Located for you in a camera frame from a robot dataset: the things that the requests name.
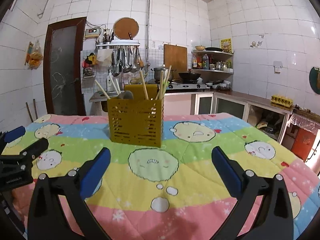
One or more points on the kitchen counter cabinet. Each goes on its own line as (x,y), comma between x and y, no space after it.
(251,109)

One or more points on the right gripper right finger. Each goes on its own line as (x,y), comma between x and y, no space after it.
(274,219)

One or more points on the grey metal spoon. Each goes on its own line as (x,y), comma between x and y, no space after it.
(127,94)

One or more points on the white wall socket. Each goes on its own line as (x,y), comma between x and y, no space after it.
(278,65)

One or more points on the yellow wall poster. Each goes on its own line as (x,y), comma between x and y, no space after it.
(226,45)

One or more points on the wooden chopstick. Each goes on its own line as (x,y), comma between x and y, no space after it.
(159,94)
(117,86)
(144,84)
(165,83)
(114,85)
(103,91)

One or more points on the white soap bottle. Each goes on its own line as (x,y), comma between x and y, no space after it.
(109,86)

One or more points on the red box under counter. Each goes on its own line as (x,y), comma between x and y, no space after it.
(303,144)

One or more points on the round wooden cutting board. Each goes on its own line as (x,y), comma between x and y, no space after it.
(126,28)

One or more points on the green round wall board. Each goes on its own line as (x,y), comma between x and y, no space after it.
(314,79)

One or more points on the dark brown glass door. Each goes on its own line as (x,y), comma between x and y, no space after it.
(61,67)

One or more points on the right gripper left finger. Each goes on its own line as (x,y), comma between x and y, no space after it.
(46,218)

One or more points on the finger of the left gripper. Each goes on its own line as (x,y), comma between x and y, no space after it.
(8,137)
(28,155)

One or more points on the gas stove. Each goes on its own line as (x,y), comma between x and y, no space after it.
(185,86)

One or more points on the corner wall shelf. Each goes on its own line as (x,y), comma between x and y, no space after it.
(214,64)

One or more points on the steel sink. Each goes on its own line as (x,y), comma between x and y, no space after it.
(98,104)

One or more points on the colourful cartoon quilt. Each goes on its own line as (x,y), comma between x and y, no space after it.
(174,191)

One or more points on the orange hanging plastic bag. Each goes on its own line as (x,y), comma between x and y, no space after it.
(34,55)

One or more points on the rectangular wooden cutting board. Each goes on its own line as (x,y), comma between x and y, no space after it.
(176,57)

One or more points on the black wok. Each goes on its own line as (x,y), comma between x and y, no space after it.
(189,77)

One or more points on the yellow egg tray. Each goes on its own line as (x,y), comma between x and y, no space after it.
(282,100)

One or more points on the hanging utensil rack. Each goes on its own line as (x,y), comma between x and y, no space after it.
(120,56)

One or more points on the yellow slotted utensil holder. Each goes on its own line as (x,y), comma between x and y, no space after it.
(139,120)

